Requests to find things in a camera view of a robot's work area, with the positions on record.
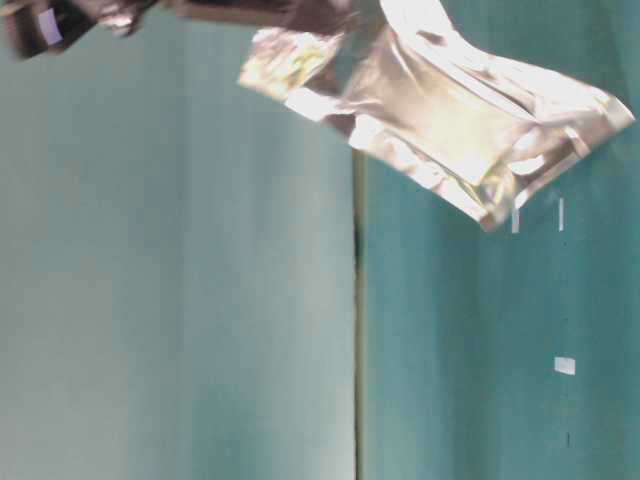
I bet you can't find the thin white tape strip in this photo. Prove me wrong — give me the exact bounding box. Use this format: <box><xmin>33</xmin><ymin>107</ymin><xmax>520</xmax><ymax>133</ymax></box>
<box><xmin>558</xmin><ymin>197</ymin><xmax>565</xmax><ymax>232</ymax></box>

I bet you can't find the short white tape strip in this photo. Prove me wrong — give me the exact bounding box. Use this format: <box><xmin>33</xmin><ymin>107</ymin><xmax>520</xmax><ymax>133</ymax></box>
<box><xmin>511</xmin><ymin>208</ymin><xmax>520</xmax><ymax>234</ymax></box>

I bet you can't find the small white tape piece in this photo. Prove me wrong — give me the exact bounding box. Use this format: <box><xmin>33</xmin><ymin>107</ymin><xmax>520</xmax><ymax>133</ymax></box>
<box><xmin>553</xmin><ymin>356</ymin><xmax>576</xmax><ymax>376</ymax></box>

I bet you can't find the silver zip bag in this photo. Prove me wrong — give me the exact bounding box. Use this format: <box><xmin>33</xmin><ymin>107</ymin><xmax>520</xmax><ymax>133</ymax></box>
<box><xmin>238</xmin><ymin>1</ymin><xmax>634</xmax><ymax>231</ymax></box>

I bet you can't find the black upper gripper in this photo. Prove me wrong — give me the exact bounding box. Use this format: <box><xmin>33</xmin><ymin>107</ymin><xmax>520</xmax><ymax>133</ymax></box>
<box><xmin>1</xmin><ymin>0</ymin><xmax>156</xmax><ymax>60</ymax></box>

